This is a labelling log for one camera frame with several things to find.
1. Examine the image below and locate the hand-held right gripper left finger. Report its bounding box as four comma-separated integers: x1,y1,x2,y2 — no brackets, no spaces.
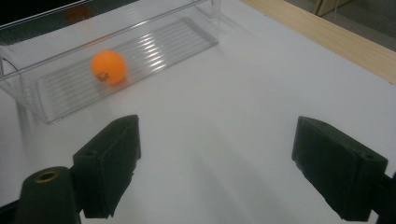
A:
72,114,142,219

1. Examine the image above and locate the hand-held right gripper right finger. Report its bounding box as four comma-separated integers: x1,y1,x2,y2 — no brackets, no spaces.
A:
291,116,389,222

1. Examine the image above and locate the orange ping pong ball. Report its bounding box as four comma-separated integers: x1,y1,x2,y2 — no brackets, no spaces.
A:
90,49,128,86

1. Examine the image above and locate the clear plastic tray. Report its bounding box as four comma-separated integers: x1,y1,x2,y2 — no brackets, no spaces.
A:
0,0,222,124

